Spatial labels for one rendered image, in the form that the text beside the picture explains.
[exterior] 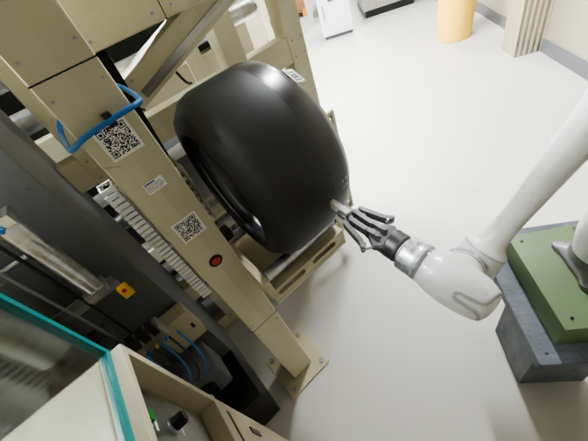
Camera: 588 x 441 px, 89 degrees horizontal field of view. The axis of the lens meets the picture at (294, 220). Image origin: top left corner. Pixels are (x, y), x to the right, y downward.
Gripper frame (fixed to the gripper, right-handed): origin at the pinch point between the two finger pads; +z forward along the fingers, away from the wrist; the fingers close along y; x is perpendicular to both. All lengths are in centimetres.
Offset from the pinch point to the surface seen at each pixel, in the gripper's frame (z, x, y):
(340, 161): 5.4, -9.8, -6.9
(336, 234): 10.7, 29.2, -5.9
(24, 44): 33, -53, 36
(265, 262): 28, 38, 19
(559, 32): 47, 99, -351
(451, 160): 39, 121, -163
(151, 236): 27, -9, 43
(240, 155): 15.7, -22.5, 15.1
